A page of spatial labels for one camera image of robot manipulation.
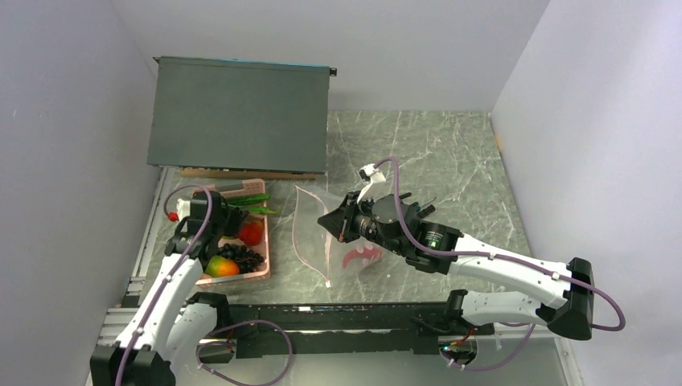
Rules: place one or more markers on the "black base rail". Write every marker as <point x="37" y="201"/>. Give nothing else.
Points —
<point x="420" y="328"/>

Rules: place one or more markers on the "pink plastic basket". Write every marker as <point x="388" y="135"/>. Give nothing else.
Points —
<point x="234" y="188"/>

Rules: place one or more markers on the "long green pepper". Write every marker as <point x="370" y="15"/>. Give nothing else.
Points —
<point x="248" y="200"/>
<point x="265" y="211"/>

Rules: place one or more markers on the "black grape bunch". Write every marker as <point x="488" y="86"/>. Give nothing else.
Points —
<point x="244" y="258"/>

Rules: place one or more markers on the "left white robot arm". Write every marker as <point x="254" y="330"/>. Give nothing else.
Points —
<point x="170" y="322"/>

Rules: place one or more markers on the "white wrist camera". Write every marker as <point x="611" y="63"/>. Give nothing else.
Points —
<point x="374" y="180"/>
<point x="181" y="210"/>

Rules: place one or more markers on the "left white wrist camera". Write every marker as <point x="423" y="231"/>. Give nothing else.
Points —
<point x="181" y="210"/>

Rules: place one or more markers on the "dark grey server box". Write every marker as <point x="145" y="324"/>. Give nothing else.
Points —
<point x="221" y="114"/>

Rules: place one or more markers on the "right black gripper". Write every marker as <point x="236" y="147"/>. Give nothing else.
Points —
<point x="342" y="219"/>

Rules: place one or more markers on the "red orange pear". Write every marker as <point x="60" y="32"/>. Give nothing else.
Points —
<point x="252" y="233"/>

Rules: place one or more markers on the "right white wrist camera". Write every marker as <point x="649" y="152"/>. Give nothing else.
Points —
<point x="374" y="180"/>

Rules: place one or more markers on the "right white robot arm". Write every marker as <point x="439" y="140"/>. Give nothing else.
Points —
<point x="556" y="295"/>

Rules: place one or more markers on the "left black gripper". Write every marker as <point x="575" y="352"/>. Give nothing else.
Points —
<point x="236" y="216"/>

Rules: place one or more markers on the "green orange mango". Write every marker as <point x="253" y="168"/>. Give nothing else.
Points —
<point x="220" y="266"/>

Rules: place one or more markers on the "clear zip top bag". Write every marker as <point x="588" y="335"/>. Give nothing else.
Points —
<point x="313" y="246"/>

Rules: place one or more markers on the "red chili pepper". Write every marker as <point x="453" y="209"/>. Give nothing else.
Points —
<point x="360" y="258"/>

